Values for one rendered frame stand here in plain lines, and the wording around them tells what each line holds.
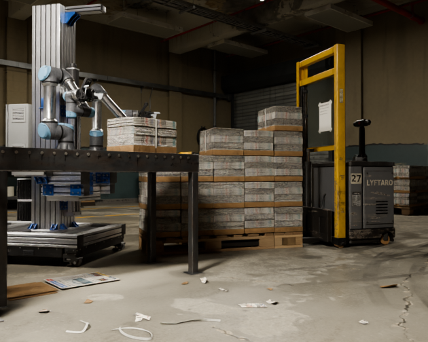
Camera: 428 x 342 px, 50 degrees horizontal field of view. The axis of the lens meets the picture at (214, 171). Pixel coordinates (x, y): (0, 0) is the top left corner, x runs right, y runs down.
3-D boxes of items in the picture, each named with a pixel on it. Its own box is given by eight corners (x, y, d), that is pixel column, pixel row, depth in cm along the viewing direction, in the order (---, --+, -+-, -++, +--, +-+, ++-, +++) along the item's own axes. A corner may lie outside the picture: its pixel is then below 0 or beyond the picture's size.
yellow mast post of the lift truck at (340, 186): (331, 237, 423) (331, 46, 425) (340, 236, 426) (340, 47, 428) (337, 237, 415) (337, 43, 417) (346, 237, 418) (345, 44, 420)
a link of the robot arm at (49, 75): (63, 140, 343) (63, 66, 343) (45, 138, 331) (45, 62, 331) (54, 140, 350) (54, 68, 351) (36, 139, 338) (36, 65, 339)
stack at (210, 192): (138, 248, 413) (138, 156, 414) (257, 242, 451) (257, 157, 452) (146, 256, 376) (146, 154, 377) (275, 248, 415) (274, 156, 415)
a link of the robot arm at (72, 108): (83, 118, 328) (83, 103, 328) (69, 117, 319) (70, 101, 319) (77, 119, 332) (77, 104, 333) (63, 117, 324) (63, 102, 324)
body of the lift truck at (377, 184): (309, 237, 488) (309, 162, 489) (353, 235, 506) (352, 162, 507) (348, 247, 422) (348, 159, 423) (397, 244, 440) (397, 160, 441)
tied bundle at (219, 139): (198, 157, 432) (198, 132, 432) (227, 157, 442) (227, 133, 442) (212, 155, 397) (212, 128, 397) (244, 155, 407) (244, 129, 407)
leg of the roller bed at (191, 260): (193, 271, 315) (193, 172, 316) (199, 273, 311) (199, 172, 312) (187, 272, 312) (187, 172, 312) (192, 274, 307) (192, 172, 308)
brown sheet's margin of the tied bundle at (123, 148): (125, 153, 322) (125, 147, 322) (152, 152, 303) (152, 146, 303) (106, 153, 310) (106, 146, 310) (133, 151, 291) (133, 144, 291)
